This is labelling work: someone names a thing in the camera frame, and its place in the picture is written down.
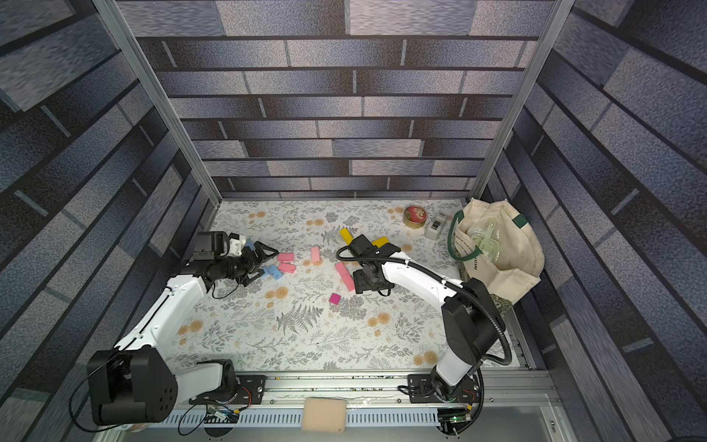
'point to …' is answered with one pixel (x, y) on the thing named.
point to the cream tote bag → (495, 245)
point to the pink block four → (315, 254)
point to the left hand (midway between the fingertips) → (272, 258)
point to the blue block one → (249, 243)
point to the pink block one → (286, 257)
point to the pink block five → (340, 265)
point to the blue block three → (272, 270)
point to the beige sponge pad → (325, 415)
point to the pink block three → (347, 279)
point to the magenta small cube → (334, 298)
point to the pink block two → (287, 267)
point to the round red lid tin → (414, 216)
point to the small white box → (434, 226)
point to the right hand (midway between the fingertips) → (367, 283)
